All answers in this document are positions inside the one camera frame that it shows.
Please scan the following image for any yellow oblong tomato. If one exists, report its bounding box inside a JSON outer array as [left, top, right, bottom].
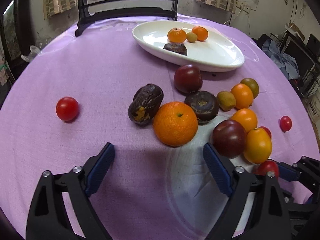
[[244, 128, 272, 164]]

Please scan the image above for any red cherry tomato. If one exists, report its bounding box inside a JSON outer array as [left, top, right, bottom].
[[279, 115, 292, 132]]

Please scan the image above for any orange tomato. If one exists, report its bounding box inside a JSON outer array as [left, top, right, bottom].
[[231, 108, 258, 133]]

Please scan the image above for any dark purple tomato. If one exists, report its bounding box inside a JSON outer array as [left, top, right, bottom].
[[174, 64, 203, 94], [211, 120, 247, 158]]

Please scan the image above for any dark brown fruit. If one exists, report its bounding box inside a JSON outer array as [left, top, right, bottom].
[[184, 91, 219, 125], [163, 43, 188, 56]]

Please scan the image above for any small red tomato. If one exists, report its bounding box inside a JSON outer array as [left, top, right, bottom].
[[56, 96, 79, 122]]

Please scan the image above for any dark purple tomato back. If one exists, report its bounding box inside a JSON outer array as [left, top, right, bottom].
[[174, 64, 203, 94]]

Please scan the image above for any dark wrinkled fruit back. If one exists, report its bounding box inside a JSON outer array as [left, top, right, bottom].
[[128, 83, 164, 126]]

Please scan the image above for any large mandarin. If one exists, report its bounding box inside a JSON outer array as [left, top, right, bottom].
[[191, 25, 209, 42], [167, 28, 187, 43]]

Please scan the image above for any small green-yellow fruit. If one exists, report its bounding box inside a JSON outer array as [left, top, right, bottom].
[[186, 31, 197, 43]]

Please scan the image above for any green-brown round citrus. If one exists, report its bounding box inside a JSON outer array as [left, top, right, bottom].
[[240, 77, 259, 99]]

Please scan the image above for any small yellow-green fruit centre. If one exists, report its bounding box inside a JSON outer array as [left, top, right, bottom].
[[216, 91, 236, 111]]

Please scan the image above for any blue clothes pile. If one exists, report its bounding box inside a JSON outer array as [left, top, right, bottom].
[[262, 39, 300, 80]]

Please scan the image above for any black monitor on rack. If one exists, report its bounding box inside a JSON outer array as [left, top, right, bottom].
[[280, 30, 319, 96]]

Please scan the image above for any purple printed tablecloth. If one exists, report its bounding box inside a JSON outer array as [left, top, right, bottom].
[[0, 13, 315, 240]]

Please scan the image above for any white plastic bag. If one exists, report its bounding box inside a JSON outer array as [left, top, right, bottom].
[[21, 45, 41, 63]]

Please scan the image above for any round painted screen stand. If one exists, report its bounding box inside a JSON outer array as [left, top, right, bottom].
[[75, 0, 181, 38]]

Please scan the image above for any white power cable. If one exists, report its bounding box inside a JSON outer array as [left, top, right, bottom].
[[222, 8, 245, 26]]

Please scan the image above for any white wall socket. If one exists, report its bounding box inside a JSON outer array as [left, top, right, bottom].
[[236, 1, 251, 14]]

